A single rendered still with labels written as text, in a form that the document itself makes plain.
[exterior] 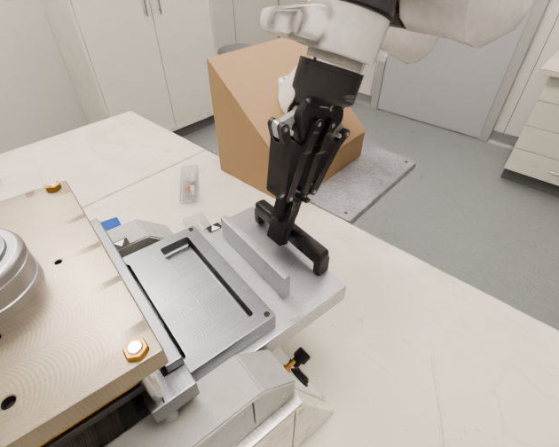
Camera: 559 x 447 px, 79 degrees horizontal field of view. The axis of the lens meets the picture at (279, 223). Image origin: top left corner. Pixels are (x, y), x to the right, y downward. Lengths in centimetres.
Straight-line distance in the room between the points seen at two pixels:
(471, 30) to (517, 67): 273
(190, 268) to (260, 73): 67
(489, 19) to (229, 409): 43
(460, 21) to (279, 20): 18
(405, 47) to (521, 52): 234
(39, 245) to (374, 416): 52
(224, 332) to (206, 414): 10
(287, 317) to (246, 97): 65
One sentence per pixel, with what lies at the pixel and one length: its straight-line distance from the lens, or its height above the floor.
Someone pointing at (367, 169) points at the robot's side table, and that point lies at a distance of 113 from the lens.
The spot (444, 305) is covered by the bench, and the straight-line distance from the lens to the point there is 79.
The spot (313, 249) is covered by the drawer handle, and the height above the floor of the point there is 101.
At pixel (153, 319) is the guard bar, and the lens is 35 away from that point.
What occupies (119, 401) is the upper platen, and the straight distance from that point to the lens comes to 35.
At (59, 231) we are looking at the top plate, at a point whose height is 111.
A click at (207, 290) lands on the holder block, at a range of 45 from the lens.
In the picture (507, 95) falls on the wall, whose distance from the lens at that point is 322.
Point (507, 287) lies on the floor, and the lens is 203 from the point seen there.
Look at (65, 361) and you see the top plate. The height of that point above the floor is 111.
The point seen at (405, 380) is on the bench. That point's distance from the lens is 67.
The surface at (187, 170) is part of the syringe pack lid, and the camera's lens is 109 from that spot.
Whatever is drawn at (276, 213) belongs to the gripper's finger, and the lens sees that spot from 45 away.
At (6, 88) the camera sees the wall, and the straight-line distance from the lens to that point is 289.
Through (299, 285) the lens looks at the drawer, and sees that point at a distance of 46.
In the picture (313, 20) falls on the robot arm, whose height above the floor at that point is 126.
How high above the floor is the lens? 133
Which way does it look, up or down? 41 degrees down
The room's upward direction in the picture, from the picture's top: straight up
